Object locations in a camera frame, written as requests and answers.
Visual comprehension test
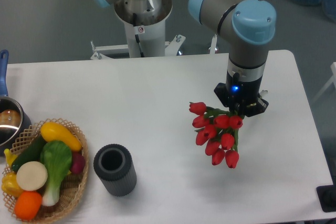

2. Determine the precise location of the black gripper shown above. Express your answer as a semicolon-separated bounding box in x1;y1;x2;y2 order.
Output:
214;73;269;117

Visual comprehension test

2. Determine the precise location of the blue handled saucepan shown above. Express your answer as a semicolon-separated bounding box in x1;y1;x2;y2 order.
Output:
1;49;31;157

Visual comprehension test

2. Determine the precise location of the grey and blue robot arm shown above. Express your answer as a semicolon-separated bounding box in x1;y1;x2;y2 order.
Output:
95;0;277;117

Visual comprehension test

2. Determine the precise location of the white frame at right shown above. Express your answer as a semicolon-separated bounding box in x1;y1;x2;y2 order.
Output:
312;62;335;103

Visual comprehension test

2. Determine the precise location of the green bok choy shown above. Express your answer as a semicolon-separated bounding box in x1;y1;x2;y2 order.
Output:
40;140;72;207

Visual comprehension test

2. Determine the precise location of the orange fruit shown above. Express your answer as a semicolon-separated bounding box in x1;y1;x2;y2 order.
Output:
14;191;42;221

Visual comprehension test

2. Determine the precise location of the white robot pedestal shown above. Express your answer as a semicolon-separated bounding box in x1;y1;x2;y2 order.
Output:
90;19;220;60

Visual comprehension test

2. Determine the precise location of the dark grey ribbed vase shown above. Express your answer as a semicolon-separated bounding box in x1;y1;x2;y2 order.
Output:
93;144;137;197

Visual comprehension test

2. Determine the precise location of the cream round slice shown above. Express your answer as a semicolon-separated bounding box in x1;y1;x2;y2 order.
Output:
16;161;48;191

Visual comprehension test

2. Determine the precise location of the yellow banana tip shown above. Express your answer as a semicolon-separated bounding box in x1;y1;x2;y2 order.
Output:
4;148;17;167

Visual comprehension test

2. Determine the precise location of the dark green cucumber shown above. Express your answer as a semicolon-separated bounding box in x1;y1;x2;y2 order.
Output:
11;135;47;172

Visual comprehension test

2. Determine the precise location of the woven wicker basket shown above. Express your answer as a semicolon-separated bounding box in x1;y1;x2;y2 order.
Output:
1;118;89;223

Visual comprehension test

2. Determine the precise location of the purple red radish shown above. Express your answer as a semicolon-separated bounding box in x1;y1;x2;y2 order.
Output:
70;152;86;174

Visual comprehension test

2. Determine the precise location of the red tulip bouquet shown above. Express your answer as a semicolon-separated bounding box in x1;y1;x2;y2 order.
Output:
189;102;244;169

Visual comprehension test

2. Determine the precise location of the yellow bell pepper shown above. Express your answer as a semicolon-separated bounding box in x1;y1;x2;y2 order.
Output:
1;172;24;198

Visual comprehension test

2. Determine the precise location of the black device at table edge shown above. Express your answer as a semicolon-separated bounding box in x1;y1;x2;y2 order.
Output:
316;185;335;212

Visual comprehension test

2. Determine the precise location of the yellow squash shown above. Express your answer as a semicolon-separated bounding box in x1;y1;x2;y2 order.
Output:
40;122;82;152

